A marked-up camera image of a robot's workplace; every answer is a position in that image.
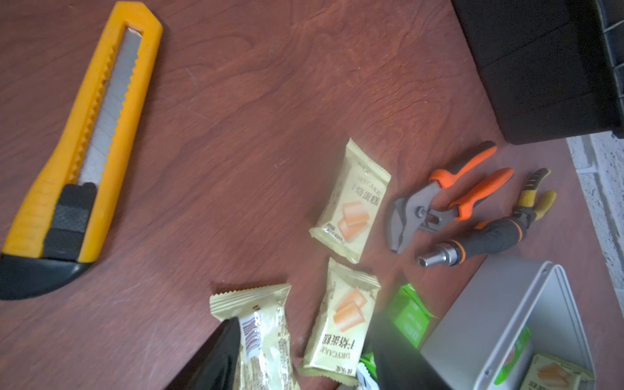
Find grey storage box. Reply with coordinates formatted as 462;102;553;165
421;255;596;389

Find white cookie packet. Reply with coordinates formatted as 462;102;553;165
519;354;596;390
357;370;380;390

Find orange handled groove pliers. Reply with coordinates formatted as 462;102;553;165
384;140;515;255

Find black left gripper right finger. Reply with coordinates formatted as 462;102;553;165
368;315;451;390

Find yellow handled small pliers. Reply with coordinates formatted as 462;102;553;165
513;168;557;227

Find green cookie packet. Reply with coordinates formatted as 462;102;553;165
357;352;378;382
386;284;436;349
494;325;532;385

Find pale yellow cookie packet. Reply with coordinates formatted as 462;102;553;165
297;258;381;386
210;284;300;389
310;140;392;264

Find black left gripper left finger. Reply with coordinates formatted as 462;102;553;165
166;317;241;390

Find black toolbox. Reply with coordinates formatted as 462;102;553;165
453;1;623;145

